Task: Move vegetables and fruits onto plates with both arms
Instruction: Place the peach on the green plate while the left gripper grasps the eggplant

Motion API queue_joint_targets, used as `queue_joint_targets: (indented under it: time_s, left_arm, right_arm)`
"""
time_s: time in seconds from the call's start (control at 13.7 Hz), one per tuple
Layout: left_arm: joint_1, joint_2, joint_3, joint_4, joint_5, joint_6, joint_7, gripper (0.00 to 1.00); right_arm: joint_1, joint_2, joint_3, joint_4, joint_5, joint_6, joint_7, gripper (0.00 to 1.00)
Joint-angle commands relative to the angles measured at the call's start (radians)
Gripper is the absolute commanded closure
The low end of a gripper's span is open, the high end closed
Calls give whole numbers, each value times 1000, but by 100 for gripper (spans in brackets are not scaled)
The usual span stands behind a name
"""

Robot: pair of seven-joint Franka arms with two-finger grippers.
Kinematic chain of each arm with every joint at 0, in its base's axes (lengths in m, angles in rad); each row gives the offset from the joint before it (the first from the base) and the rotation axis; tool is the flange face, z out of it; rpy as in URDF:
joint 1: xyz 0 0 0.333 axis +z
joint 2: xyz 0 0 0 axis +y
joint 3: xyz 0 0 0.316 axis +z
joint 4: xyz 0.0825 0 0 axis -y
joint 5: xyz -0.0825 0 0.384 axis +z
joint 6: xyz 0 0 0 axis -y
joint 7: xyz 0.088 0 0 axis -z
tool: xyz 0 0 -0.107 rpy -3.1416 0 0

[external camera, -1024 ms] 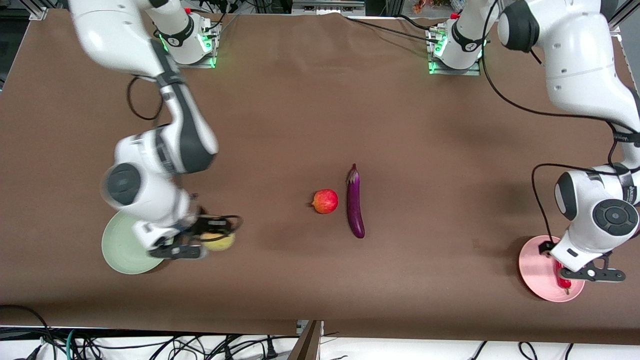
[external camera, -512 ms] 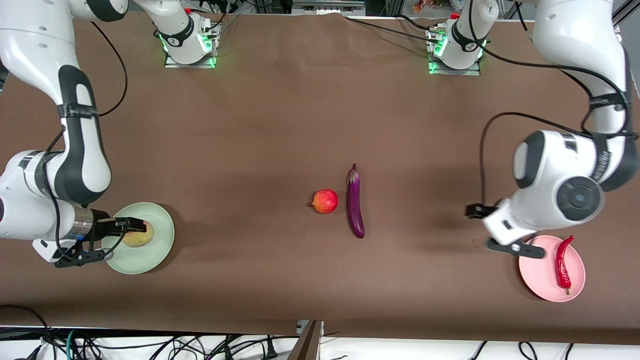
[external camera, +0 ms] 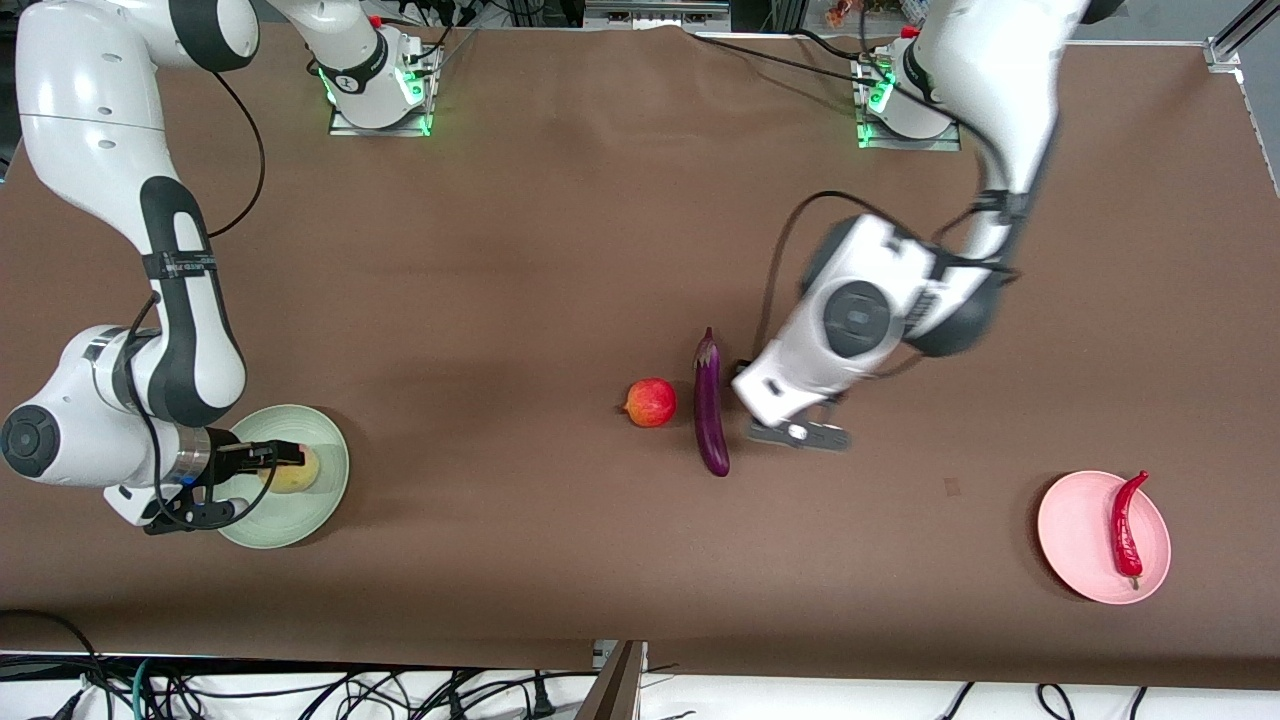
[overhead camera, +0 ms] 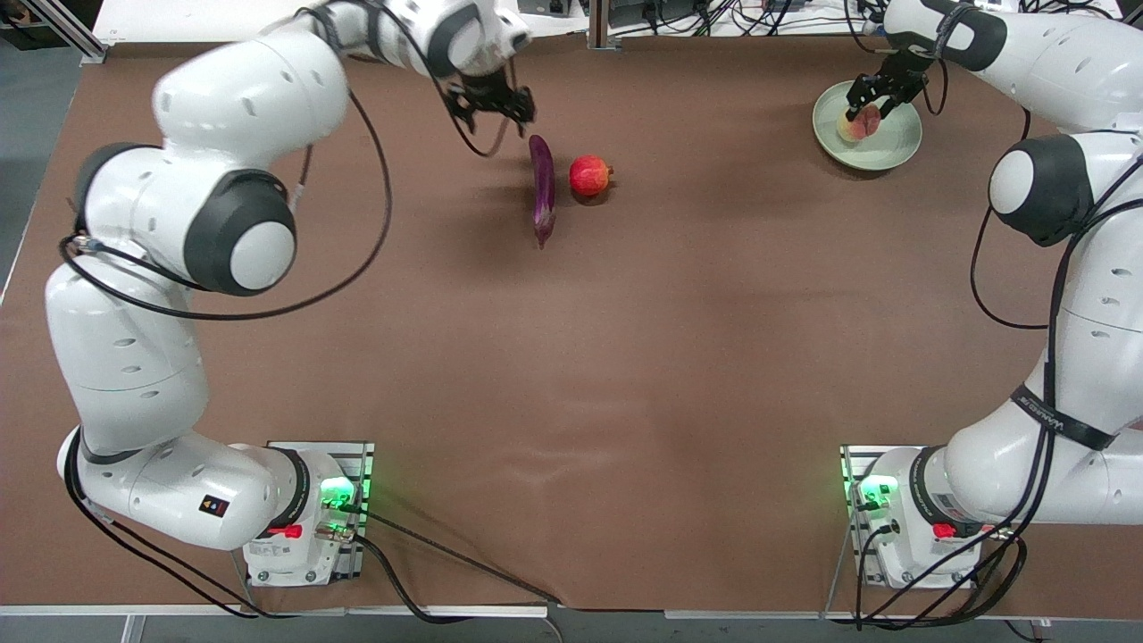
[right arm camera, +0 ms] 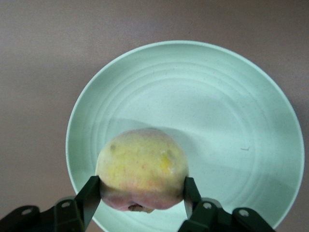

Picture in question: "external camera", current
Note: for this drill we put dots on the pink plate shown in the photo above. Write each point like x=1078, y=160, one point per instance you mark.
x=1075, y=540

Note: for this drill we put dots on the aluminium frame corner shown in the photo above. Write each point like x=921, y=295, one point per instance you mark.
x=1225, y=50

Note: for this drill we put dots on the red chili pepper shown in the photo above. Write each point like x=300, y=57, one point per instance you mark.
x=1122, y=530

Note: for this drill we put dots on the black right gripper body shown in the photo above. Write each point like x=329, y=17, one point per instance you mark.
x=232, y=461

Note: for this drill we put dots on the red pomegranate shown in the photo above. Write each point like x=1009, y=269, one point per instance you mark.
x=652, y=403

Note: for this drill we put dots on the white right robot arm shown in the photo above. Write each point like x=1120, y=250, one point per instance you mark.
x=100, y=100

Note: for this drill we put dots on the purple eggplant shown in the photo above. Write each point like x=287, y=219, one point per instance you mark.
x=710, y=410

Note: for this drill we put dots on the yellow pink peach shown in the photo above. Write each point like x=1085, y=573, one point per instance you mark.
x=295, y=480

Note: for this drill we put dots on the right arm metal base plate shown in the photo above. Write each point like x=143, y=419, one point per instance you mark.
x=345, y=127

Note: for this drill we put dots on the pale green plate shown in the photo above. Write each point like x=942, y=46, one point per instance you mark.
x=300, y=520

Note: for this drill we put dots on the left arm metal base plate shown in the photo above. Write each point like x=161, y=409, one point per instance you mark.
x=940, y=145

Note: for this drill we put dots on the brown table cover cloth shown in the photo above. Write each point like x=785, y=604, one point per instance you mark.
x=500, y=300

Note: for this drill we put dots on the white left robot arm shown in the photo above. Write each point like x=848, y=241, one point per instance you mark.
x=860, y=320

